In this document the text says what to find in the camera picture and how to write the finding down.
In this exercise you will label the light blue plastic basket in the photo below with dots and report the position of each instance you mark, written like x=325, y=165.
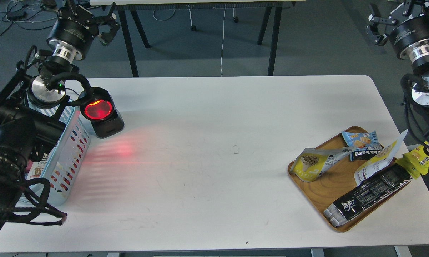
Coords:
x=66, y=158

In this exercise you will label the black barcode scanner red window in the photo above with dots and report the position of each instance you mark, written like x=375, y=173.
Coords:
x=100, y=110

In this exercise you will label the black legged background table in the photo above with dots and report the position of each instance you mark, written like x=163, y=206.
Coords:
x=196, y=37

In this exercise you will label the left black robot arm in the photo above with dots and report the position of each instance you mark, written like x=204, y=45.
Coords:
x=32, y=104

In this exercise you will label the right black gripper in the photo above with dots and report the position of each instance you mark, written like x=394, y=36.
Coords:
x=410, y=39

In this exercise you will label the blue biscuit snack packet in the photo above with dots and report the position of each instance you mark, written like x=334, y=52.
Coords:
x=366, y=145

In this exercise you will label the long black seaweed packet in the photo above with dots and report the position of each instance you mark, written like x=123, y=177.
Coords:
x=368, y=194

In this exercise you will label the yellow white chickpea snack pouch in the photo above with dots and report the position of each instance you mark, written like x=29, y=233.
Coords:
x=313, y=162

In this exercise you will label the snack packets inside basket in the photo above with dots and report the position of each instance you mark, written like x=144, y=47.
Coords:
x=37, y=169

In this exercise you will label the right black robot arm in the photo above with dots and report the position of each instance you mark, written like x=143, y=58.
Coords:
x=415, y=85

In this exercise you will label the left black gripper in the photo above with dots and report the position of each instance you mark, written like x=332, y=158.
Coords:
x=73, y=30

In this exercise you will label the yellow cartoon snack packet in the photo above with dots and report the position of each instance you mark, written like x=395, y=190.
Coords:
x=416, y=162

